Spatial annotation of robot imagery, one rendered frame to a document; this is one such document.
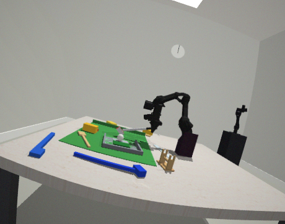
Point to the white golf ball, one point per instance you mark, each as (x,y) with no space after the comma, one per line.
(120,137)

